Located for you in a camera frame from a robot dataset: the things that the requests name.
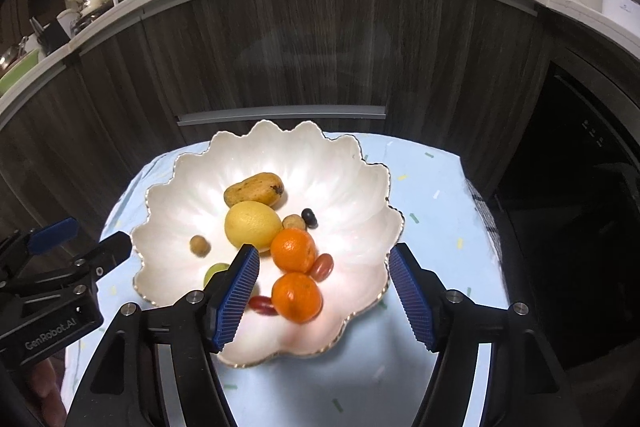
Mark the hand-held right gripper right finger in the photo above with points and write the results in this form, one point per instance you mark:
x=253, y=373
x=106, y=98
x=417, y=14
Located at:
x=412, y=302

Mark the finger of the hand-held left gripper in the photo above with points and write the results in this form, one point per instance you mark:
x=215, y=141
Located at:
x=107, y=252
x=52, y=234

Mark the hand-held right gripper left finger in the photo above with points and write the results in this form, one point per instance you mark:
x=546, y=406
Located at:
x=237, y=297

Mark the red cherry tomato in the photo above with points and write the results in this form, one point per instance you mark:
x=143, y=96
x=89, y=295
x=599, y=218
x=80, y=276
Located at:
x=322, y=267
x=263, y=305

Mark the green apple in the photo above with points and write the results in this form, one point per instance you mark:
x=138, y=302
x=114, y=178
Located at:
x=215, y=274

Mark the orange tangerine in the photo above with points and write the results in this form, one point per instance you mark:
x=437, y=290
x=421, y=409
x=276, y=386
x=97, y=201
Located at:
x=296, y=298
x=293, y=250

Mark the brown longan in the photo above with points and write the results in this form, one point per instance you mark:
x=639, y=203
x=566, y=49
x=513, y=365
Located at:
x=200, y=246
x=293, y=222

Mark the yellow lemon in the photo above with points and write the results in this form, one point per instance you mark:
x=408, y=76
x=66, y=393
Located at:
x=252, y=224

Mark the dark blue grape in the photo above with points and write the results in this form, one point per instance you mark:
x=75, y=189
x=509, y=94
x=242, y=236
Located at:
x=309, y=217

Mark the yellow mango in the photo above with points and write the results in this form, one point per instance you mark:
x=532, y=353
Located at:
x=252, y=189

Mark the white scalloped ceramic bowl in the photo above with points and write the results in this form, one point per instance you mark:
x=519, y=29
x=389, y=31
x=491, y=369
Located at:
x=350, y=207

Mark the person's left hand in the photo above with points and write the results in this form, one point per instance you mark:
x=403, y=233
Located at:
x=47, y=387

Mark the light blue patterned tablecloth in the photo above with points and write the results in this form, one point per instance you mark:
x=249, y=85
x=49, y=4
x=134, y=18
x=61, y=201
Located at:
x=440, y=217

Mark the green plastic basin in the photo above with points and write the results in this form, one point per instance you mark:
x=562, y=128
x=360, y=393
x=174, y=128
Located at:
x=17, y=72

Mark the black built-in dishwasher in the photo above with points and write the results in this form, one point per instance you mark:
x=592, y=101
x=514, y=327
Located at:
x=575, y=207

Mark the black utensil holder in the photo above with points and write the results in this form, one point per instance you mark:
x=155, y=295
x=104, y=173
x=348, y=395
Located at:
x=50, y=37

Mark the dark wood base cabinets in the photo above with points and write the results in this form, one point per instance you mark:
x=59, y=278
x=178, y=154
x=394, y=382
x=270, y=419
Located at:
x=300, y=47

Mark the white box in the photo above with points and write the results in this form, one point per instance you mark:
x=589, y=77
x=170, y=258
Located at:
x=620, y=7

